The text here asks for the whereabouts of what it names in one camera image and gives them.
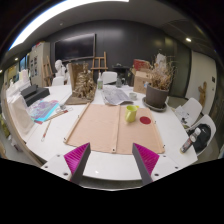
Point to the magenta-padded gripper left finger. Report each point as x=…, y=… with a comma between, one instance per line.
x=75, y=160

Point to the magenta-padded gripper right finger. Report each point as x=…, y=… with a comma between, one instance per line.
x=148, y=160

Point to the flat round red coaster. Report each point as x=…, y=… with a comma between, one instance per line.
x=145, y=120

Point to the long wooden paintbrush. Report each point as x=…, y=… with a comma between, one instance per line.
x=46, y=130

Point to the lime green mug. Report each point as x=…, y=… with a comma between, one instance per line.
x=130, y=114

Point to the small glass jar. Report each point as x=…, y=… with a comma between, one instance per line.
x=62, y=106

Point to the grey plant saucer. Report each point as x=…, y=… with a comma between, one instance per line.
x=146, y=105

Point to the papers on chair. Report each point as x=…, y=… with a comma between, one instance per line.
x=181, y=113

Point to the colourful painted sheet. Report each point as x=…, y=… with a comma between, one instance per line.
x=43, y=110

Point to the black backpack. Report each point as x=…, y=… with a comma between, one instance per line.
x=204, y=136

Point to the small white tape roll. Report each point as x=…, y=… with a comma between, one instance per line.
x=133, y=96

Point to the dried plant in grey pot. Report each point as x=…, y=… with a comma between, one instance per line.
x=156, y=91

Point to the white chair holding backpack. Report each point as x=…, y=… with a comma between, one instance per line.
x=208, y=120

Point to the open printed newspaper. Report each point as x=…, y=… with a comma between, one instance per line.
x=113, y=95

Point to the white canvas panel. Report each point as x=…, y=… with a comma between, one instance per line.
x=18, y=111

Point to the cardboard box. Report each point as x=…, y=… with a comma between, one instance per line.
x=141, y=82

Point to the black flat box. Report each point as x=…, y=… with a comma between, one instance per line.
x=33, y=94

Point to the white spray bottle green label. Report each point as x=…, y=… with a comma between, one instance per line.
x=99, y=82

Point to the grey glass jug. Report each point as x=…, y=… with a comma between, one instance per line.
x=119, y=82

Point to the wooden mannequin figure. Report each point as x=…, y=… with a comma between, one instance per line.
x=202, y=93

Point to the wooden easel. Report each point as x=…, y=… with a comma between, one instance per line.
x=99, y=68
x=47, y=71

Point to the white plaster bust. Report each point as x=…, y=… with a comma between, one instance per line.
x=60, y=68

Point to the red box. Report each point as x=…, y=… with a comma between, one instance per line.
x=140, y=64

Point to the white torso statue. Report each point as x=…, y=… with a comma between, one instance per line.
x=160, y=59

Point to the white cabinet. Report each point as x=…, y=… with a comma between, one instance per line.
x=38, y=63

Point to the round recessed ceiling light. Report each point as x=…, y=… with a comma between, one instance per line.
x=188, y=39

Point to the black wall screen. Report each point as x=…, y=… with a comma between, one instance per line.
x=75, y=46

